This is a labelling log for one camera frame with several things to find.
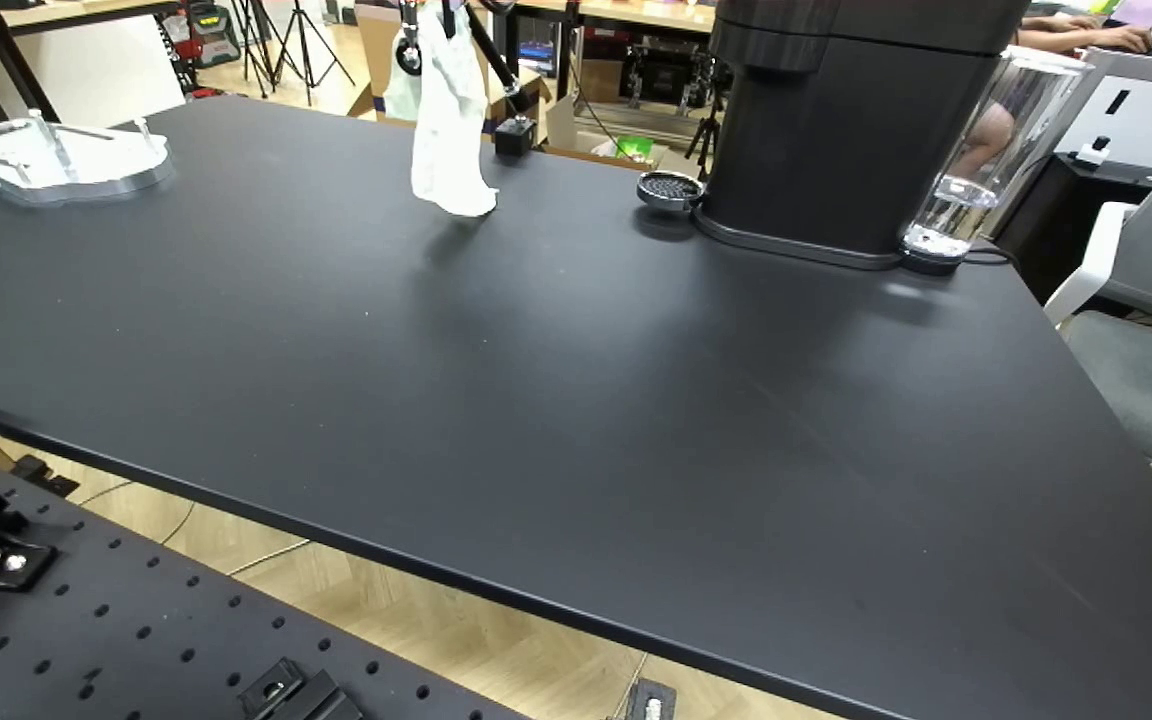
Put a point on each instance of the black camera tripod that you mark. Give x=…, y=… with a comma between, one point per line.
x=297, y=41

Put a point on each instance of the clear glass cup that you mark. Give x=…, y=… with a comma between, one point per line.
x=1001, y=134

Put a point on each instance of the black mounting bracket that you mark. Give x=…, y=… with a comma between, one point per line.
x=297, y=695

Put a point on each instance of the person forearm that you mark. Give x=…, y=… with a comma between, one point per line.
x=1070, y=32

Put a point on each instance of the black coffee machine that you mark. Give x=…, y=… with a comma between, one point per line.
x=842, y=134

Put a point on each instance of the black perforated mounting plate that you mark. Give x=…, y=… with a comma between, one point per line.
x=108, y=627

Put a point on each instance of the green object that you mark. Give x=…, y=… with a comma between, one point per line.
x=633, y=144

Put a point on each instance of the wooden desk with black legs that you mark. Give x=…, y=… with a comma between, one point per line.
x=17, y=17

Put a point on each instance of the cardboard box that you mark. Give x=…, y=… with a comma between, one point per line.
x=528, y=106

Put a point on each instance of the white chair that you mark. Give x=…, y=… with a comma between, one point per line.
x=108, y=66

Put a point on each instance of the white cabinet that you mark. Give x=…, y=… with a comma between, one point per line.
x=1140, y=114

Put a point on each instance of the clear plastic tray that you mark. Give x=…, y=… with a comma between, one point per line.
x=56, y=157

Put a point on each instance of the black round lid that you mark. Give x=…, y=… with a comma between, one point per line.
x=670, y=191

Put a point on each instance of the small black tripod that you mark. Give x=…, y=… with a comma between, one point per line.
x=708, y=123

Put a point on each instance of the small black box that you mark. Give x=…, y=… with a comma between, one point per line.
x=512, y=139

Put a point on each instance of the white cloth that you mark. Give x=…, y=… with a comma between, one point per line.
x=449, y=134

